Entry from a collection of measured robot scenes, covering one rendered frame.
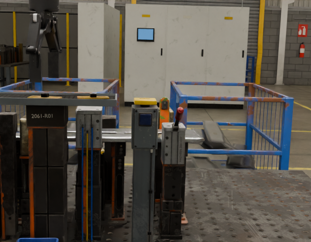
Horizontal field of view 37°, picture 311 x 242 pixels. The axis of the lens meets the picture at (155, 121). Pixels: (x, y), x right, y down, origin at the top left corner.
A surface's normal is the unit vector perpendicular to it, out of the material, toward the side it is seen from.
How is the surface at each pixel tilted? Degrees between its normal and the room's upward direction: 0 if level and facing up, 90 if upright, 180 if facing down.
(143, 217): 90
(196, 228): 0
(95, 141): 90
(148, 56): 90
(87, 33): 90
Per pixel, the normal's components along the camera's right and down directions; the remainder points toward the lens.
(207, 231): 0.03, -0.99
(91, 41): -0.05, 0.17
